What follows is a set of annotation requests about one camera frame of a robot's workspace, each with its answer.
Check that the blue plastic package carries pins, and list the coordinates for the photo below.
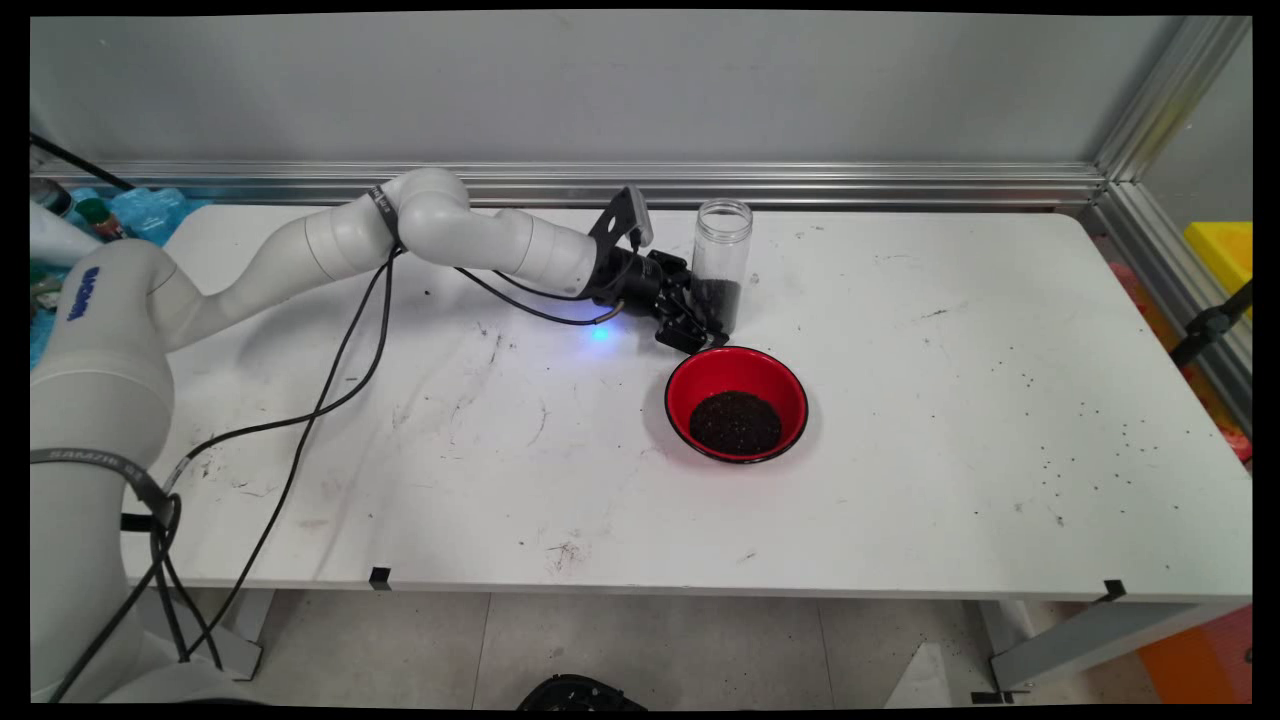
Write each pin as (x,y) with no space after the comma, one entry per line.
(150,210)

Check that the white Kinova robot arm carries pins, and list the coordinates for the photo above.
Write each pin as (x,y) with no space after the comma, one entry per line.
(330,240)

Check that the aluminium frame rail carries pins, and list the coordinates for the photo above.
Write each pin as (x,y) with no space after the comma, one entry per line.
(850,185)
(1180,300)

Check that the black seeds in bowl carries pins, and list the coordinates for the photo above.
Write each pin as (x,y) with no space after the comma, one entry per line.
(735,422)

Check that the black object on floor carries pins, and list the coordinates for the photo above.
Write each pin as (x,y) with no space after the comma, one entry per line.
(580,693)

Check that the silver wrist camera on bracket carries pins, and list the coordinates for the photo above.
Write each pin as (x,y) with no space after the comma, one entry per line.
(641,225)

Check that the orange box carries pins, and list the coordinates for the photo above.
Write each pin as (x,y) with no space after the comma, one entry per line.
(1200,660)

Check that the black pole with clamp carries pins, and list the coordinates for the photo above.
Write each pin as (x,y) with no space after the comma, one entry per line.
(1205,328)

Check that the grey table leg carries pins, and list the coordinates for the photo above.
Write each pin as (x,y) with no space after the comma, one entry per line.
(1080,640)
(235,640)

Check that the clear plastic jar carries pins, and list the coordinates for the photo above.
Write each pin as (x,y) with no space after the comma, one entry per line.
(722,245)

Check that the dark capped bottle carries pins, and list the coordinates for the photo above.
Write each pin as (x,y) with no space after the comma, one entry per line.
(50,197)

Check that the black tape marker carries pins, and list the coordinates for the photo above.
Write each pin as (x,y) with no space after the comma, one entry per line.
(1112,590)
(380,578)

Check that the black seeds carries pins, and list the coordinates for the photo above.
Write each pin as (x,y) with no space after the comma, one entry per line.
(725,305)
(735,422)

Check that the red bowl with black rim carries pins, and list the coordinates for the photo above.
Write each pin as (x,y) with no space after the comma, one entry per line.
(700,375)

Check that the aluminium frame post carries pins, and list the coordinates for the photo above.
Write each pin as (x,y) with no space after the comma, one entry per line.
(1170,100)

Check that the white squeeze bottle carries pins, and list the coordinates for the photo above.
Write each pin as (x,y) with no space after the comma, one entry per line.
(55,240)

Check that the yellow plastic box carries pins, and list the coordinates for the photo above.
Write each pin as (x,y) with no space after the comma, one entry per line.
(1225,255)

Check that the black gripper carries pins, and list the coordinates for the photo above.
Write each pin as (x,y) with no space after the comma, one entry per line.
(630,280)

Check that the bottle with green red cap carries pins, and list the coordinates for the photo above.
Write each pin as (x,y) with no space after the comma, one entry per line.
(100,220)

